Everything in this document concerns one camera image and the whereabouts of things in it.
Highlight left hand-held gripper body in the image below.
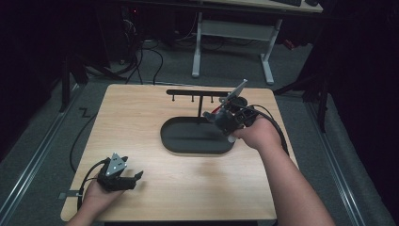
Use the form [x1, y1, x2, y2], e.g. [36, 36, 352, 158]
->
[96, 152, 137, 193]

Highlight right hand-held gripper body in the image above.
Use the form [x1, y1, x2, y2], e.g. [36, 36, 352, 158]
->
[214, 78, 260, 137]

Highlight black hook rack with tray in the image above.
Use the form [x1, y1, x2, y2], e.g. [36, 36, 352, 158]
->
[159, 89, 238, 155]

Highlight person's left hand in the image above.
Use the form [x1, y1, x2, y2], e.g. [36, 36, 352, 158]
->
[82, 180, 126, 218]

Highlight person's right hand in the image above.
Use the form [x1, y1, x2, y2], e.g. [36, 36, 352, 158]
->
[231, 115, 284, 153]

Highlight grey tape piece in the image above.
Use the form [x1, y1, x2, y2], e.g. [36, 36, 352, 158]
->
[57, 189, 83, 201]

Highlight white-legged wooden desk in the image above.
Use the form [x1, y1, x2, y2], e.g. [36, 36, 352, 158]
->
[191, 0, 324, 86]

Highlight black metal stand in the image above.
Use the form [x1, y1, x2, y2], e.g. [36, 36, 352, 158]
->
[272, 70, 332, 134]
[58, 51, 128, 113]

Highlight black computer tower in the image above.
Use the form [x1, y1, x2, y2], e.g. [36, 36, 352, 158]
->
[102, 3, 143, 65]

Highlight black keyboard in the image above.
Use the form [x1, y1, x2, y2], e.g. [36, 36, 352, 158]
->
[270, 0, 303, 8]

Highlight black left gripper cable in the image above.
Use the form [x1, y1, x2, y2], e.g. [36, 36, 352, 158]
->
[76, 158, 109, 211]

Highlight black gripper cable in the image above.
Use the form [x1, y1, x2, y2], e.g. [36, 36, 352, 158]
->
[76, 158, 109, 211]
[248, 104, 290, 157]

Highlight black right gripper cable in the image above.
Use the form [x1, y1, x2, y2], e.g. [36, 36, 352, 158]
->
[248, 104, 290, 157]

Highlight black zigzag floor cable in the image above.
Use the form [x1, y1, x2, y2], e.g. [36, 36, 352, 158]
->
[69, 107, 99, 174]

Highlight black floor cables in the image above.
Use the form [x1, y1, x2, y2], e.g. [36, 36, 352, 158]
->
[123, 39, 165, 86]

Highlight aluminium floor rail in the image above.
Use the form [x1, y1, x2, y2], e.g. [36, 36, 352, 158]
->
[0, 84, 81, 220]
[305, 102, 366, 226]

